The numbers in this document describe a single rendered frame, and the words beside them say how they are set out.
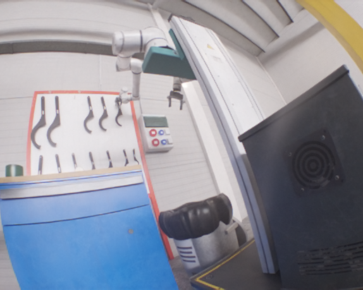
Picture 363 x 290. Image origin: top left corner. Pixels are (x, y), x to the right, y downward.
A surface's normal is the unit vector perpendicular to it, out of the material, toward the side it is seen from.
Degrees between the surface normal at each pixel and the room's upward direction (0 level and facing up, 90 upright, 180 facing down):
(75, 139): 90
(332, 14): 90
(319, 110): 90
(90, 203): 90
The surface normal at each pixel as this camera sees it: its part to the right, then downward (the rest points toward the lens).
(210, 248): 0.05, -0.27
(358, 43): -0.80, 0.06
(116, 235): 0.53, -0.40
